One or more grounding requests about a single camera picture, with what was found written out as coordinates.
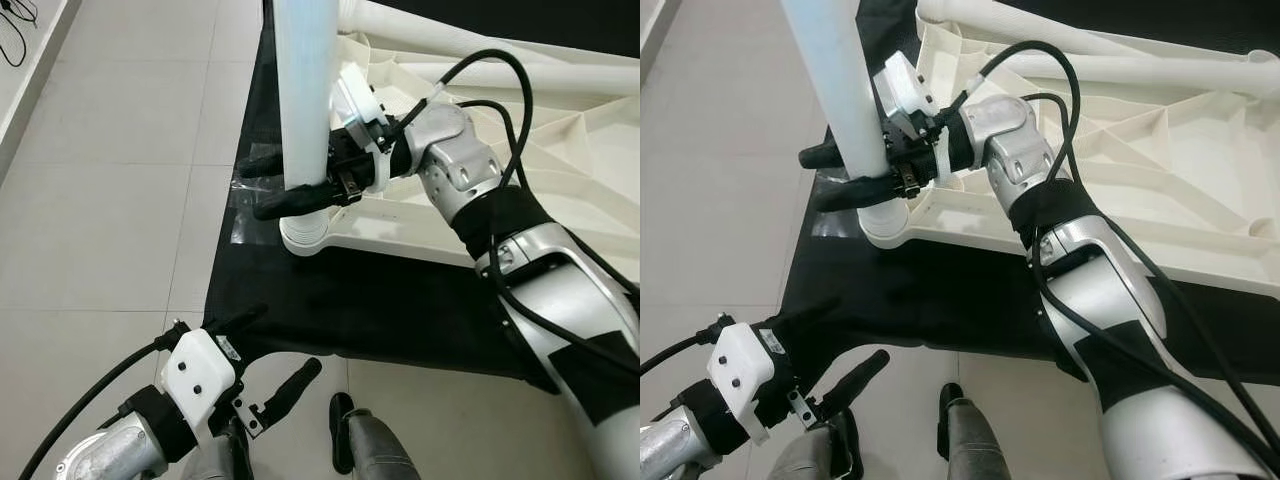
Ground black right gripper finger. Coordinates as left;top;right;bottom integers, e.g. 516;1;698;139
237;149;290;180
797;139;852;170
252;186;342;222
812;174;902;214

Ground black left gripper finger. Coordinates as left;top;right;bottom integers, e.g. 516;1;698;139
203;303;269;342
760;295;826;335
262;357;324;420
815;348;890;422

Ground white plastic children table top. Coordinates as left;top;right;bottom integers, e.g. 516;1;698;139
278;28;641;284
858;0;1280;301

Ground clear tape piece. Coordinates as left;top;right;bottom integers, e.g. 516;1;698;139
810;200;871;242
230;165;291;246

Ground silver left robot leg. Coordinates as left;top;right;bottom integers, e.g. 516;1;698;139
180;420;251;480

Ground silver robot leg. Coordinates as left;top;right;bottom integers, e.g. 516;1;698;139
328;392;421;480
935;382;1011;480
180;420;251;480

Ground black cloth mat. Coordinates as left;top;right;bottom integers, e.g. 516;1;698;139
780;0;1280;381
205;0;641;391

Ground silver right robot leg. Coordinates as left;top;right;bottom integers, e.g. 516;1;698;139
328;392;421;480
935;382;1011;480

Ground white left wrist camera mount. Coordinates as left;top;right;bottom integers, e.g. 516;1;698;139
705;322;786;446
158;328;239;446

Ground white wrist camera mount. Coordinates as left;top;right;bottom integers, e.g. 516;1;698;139
332;62;396;191
875;50;946;181
705;322;786;446
158;328;239;446

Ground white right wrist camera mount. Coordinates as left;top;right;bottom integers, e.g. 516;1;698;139
332;62;396;191
875;50;946;181

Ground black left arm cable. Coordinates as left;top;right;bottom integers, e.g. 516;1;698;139
640;315;736;377
20;320;191;480

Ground thin looped wall cable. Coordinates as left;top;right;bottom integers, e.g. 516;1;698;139
0;0;41;69

